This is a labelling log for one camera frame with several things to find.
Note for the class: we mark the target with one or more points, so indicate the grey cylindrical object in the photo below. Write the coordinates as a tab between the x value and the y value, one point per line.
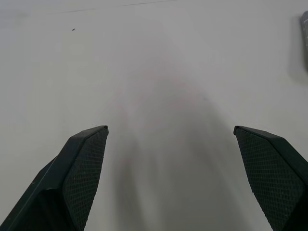
304	26

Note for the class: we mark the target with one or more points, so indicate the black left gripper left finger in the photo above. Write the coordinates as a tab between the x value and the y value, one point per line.
72	178

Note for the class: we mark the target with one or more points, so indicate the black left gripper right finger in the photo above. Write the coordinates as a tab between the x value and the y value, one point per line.
272	173

